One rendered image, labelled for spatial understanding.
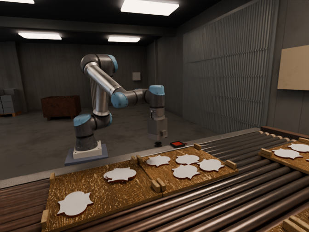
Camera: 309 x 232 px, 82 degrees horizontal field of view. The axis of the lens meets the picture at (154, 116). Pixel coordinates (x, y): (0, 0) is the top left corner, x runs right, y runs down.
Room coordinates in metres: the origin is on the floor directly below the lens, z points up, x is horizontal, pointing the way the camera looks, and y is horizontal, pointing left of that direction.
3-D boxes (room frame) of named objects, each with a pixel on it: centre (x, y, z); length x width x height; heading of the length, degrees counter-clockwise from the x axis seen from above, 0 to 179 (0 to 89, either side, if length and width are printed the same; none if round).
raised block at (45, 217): (0.49, 0.36, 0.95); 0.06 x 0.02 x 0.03; 25
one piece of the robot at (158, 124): (0.89, -0.02, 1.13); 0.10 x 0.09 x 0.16; 48
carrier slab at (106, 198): (0.70, 0.24, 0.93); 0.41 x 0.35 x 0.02; 115
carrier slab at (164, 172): (0.87, -0.14, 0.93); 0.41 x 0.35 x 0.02; 114
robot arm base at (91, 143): (1.21, 0.49, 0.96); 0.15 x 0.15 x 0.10
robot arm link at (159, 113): (0.89, -0.01, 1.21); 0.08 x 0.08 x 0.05
